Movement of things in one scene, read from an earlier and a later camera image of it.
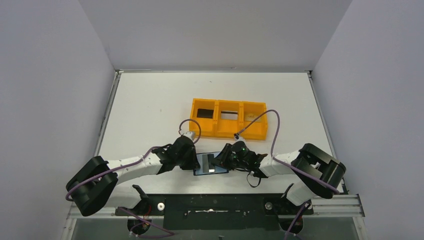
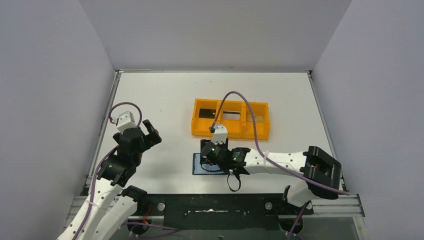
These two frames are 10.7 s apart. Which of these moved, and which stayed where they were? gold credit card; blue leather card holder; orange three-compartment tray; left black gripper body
Moved: left black gripper body
Stayed: gold credit card; orange three-compartment tray; blue leather card holder
